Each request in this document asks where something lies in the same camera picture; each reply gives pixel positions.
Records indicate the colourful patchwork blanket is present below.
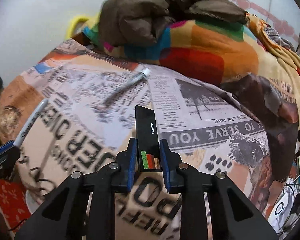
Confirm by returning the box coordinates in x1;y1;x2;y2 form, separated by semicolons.
82;18;259;85

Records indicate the yellow foam hoop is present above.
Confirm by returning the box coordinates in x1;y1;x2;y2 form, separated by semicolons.
65;15;90;40

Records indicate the black box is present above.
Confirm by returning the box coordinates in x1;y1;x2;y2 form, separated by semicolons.
135;105;161;172

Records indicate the grey marker pen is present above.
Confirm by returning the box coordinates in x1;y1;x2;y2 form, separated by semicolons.
103;68;151;108

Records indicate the frosted sliding wardrobe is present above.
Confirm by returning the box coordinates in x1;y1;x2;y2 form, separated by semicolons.
230;0;300;47

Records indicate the white marker pen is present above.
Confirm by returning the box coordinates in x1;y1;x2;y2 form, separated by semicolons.
13;99;48;148

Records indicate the printed newspaper bedspread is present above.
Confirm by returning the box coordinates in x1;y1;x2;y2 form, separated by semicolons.
0;38;300;240

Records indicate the tan yellow blanket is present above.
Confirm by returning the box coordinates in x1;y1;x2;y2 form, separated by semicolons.
246;14;300;128

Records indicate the red patterned box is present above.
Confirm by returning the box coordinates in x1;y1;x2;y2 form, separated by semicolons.
0;179;31;236

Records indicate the brown jacket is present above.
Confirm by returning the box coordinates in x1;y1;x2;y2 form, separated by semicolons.
98;0;248;47

